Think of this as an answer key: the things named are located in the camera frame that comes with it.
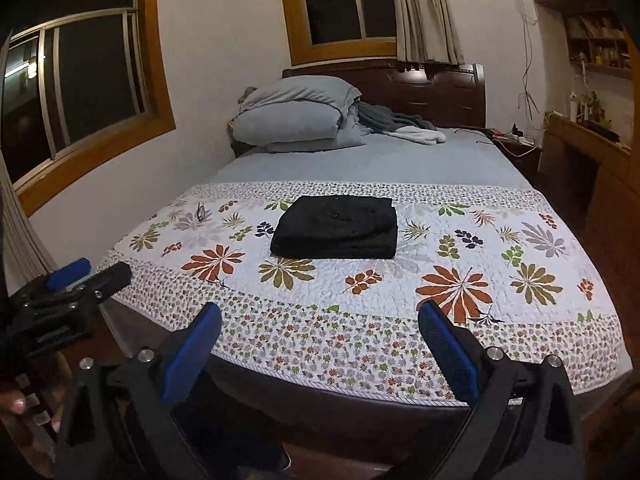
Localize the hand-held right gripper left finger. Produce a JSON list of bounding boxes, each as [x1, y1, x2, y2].
[[52, 302, 223, 480]]

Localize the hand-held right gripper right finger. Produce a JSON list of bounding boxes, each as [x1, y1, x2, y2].
[[417, 301, 586, 480]]

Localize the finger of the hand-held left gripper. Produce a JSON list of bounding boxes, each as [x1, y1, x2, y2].
[[75, 261, 133, 308], [44, 258, 92, 292]]

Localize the black pants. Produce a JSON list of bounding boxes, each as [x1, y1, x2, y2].
[[270, 196, 399, 260]]

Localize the person's left hand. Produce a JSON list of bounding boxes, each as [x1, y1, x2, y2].
[[0, 352, 73, 433]]

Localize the beige pleated curtain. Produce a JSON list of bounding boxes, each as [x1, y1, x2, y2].
[[387, 0, 466, 67], [0, 30, 58, 286]]

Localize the floral quilted blanket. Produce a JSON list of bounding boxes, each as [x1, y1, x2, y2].
[[95, 181, 632, 408]]

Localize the wide wooden framed window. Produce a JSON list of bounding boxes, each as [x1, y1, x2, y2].
[[0, 0, 177, 217]]

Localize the bed with blue sheet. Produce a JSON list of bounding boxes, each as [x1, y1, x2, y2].
[[95, 127, 633, 423]]

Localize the dark wooden nightstand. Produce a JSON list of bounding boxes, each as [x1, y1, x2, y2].
[[492, 130, 543, 184]]

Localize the white cloth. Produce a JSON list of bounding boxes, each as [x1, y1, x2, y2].
[[395, 125, 447, 146]]

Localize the plump grey pillow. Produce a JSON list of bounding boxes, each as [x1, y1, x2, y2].
[[229, 105, 342, 144]]

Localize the light wooden desk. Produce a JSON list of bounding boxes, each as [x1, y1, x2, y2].
[[542, 110, 640, 281]]

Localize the flat grey pillow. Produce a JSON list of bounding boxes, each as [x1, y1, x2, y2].
[[260, 125, 368, 154]]

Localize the dark grey blanket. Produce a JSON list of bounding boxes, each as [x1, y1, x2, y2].
[[357, 101, 431, 136]]

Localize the dark wooden headboard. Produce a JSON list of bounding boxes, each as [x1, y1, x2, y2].
[[281, 58, 487, 131]]

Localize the grey pillows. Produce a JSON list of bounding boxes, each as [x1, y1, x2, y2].
[[239, 76, 362, 113]]

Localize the small wooden framed window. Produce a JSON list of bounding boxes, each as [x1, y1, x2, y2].
[[276, 0, 401, 67]]

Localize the hanging wall cables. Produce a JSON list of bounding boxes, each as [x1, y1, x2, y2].
[[505, 0, 541, 121]]

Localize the wooden wall shelf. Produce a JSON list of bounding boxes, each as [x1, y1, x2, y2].
[[562, 7, 633, 79]]

